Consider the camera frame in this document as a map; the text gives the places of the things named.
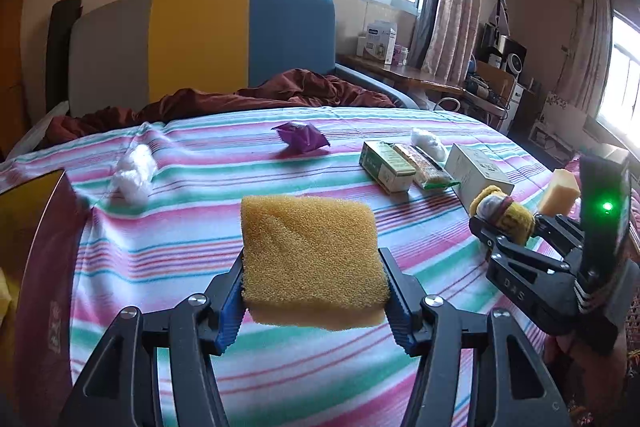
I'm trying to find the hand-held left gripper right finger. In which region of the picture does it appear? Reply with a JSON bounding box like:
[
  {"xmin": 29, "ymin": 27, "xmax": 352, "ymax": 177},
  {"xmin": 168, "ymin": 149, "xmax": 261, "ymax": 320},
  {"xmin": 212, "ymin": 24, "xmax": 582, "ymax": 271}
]
[{"xmin": 382, "ymin": 249, "xmax": 571, "ymax": 427}]

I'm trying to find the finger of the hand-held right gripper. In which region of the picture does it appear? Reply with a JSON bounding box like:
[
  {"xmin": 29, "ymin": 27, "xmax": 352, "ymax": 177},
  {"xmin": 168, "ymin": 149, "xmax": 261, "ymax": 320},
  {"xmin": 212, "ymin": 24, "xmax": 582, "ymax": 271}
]
[
  {"xmin": 469, "ymin": 213, "xmax": 577, "ymax": 309},
  {"xmin": 534, "ymin": 213, "xmax": 585, "ymax": 259}
]

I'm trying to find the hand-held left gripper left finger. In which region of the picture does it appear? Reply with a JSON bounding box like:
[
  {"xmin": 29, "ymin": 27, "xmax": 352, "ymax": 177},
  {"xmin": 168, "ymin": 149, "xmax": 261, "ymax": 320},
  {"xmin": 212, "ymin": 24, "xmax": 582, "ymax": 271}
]
[{"xmin": 60, "ymin": 254, "xmax": 246, "ymax": 427}]

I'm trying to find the yellow sock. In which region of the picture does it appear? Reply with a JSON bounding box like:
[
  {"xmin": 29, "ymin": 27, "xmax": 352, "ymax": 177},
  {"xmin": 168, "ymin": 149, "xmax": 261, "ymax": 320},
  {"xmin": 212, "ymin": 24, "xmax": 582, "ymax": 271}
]
[{"xmin": 469, "ymin": 186, "xmax": 537, "ymax": 248}]

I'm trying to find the yellow sponge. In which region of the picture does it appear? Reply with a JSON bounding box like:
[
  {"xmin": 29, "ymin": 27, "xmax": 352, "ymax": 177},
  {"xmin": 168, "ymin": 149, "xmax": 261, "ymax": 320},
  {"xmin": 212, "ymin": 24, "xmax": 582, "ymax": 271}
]
[
  {"xmin": 537, "ymin": 169, "xmax": 581, "ymax": 218},
  {"xmin": 240, "ymin": 194, "xmax": 391, "ymax": 332}
]

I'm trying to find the pale cardboard box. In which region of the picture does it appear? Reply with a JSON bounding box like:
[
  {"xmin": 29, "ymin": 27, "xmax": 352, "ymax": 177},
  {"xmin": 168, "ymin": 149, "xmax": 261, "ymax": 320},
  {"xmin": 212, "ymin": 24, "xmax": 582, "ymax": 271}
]
[{"xmin": 445, "ymin": 143, "xmax": 516, "ymax": 208}]

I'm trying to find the yellow cracker packet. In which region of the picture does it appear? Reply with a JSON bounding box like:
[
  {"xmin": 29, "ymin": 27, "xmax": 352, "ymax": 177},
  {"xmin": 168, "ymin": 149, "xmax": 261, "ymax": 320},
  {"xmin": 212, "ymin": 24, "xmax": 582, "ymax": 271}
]
[{"xmin": 392, "ymin": 143, "xmax": 461, "ymax": 190}]

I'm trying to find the green cardboard box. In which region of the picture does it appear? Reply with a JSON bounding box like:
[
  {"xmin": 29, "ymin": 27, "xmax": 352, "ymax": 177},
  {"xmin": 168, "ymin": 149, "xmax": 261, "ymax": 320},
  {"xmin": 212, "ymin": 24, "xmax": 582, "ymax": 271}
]
[{"xmin": 359, "ymin": 141, "xmax": 417, "ymax": 194}]

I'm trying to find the maroon and gold tin box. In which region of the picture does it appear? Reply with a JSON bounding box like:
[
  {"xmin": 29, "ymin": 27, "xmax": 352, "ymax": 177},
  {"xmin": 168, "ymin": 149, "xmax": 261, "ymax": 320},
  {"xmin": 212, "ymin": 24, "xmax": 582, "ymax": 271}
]
[{"xmin": 0, "ymin": 169, "xmax": 91, "ymax": 427}]

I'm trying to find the purple wrapper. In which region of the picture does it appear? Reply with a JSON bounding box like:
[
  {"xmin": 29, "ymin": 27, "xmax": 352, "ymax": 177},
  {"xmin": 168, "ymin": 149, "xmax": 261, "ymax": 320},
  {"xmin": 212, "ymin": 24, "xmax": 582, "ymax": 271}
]
[{"xmin": 276, "ymin": 122, "xmax": 331, "ymax": 154}]

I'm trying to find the person's right hand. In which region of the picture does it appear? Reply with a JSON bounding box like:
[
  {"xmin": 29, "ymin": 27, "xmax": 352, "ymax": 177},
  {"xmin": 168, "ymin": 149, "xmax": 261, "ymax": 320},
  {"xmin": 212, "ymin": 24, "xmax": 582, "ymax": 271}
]
[{"xmin": 547, "ymin": 334, "xmax": 628, "ymax": 413}]

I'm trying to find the striped bed sheet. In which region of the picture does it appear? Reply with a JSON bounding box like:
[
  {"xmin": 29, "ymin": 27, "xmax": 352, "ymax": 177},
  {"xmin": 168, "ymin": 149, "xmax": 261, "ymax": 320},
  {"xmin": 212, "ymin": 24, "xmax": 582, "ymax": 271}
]
[{"xmin": 0, "ymin": 106, "xmax": 586, "ymax": 427}]

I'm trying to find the white crumpled tissue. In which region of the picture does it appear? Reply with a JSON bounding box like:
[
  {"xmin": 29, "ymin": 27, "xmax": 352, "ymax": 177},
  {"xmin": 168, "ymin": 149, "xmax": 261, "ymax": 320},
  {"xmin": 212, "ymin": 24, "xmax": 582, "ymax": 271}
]
[
  {"xmin": 111, "ymin": 144, "xmax": 157, "ymax": 202},
  {"xmin": 411, "ymin": 128, "xmax": 447, "ymax": 162}
]

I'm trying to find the bright side window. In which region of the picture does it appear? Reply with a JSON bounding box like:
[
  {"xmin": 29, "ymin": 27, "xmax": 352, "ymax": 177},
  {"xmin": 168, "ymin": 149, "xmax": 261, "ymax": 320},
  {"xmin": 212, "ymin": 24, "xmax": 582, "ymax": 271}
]
[{"xmin": 597, "ymin": 12, "xmax": 640, "ymax": 142}]

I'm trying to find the cluttered side shelf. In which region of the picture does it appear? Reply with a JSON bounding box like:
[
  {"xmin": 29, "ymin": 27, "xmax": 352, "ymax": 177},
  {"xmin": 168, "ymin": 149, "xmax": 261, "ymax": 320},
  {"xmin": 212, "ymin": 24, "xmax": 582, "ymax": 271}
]
[{"xmin": 465, "ymin": 0, "xmax": 531, "ymax": 132}]

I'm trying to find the wooden desk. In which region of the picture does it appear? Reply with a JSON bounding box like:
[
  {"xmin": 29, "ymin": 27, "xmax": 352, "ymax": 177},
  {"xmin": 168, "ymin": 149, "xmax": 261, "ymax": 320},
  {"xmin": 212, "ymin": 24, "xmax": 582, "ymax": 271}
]
[{"xmin": 337, "ymin": 54, "xmax": 506, "ymax": 112}]

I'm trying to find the maroon blanket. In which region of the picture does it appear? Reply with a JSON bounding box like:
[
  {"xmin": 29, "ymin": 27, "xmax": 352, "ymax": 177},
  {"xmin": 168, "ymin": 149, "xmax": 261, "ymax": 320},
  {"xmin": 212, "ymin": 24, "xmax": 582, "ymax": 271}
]
[{"xmin": 45, "ymin": 69, "xmax": 401, "ymax": 138}]

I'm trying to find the white appliance carton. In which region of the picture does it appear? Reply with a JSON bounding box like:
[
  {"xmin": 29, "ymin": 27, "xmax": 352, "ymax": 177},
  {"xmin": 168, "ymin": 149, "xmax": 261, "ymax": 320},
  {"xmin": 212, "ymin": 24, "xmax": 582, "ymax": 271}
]
[{"xmin": 362, "ymin": 21, "xmax": 398, "ymax": 62}]

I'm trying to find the grey yellow blue headboard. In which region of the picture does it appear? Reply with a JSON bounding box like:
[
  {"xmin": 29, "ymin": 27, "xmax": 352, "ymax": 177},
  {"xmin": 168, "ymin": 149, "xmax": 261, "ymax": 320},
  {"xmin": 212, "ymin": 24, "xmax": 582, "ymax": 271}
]
[{"xmin": 67, "ymin": 0, "xmax": 336, "ymax": 118}]

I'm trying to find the wooden wardrobe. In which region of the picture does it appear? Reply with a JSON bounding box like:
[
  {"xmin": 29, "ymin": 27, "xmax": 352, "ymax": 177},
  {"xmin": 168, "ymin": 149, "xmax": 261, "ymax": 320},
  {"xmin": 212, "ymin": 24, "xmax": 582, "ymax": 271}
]
[{"xmin": 0, "ymin": 0, "xmax": 31, "ymax": 158}]

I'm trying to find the grey bed side rail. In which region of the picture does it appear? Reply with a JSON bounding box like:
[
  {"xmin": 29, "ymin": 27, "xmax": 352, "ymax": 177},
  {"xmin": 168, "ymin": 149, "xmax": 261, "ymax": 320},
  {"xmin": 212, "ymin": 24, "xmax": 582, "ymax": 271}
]
[{"xmin": 334, "ymin": 63, "xmax": 421, "ymax": 108}]

